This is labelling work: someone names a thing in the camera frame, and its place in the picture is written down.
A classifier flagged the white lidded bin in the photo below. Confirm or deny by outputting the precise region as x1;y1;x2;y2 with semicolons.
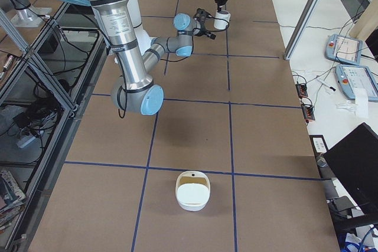
175;171;211;211

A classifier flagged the white paper slip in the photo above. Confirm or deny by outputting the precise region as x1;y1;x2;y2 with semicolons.
354;88;369;118

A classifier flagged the black marker pen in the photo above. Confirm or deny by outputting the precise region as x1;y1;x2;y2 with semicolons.
316;78;336;91

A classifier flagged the aluminium frame rack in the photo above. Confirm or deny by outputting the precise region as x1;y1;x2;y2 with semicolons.
1;4;106;251

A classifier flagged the aluminium frame post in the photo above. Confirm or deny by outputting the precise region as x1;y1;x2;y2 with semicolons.
283;0;319;60

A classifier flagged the upper teach pendant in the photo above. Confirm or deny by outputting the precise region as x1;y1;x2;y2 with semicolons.
325;34;363;66

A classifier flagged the black monitor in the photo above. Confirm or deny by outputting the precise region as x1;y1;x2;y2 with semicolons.
324;123;377;214

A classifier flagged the stack of magazines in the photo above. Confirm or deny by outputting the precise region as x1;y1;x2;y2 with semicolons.
1;168;26;233

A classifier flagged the lower teach pendant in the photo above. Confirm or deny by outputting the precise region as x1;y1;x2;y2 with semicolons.
335;64;377;102

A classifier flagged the upper orange black adapter box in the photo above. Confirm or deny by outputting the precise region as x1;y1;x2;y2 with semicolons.
295;83;308;99

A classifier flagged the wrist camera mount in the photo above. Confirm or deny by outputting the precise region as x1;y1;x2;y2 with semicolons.
193;8;217;40

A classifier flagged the teach pendant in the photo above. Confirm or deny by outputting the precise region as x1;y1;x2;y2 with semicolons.
325;34;363;66
335;64;377;102

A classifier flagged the white mug with lettering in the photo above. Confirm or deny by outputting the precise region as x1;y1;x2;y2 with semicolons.
214;10;231;30

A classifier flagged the white label card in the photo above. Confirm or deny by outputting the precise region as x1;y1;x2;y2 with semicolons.
312;137;327;153

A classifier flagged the white power strip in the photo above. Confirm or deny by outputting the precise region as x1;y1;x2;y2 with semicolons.
16;134;40;149

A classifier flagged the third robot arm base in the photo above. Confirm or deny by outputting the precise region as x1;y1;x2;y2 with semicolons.
1;0;52;28

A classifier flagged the lower orange black adapter box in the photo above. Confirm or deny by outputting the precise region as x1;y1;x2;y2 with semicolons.
301;102;315;123

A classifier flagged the orange black adapter box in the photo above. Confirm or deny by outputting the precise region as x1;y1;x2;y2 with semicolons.
295;83;308;99
301;102;315;123

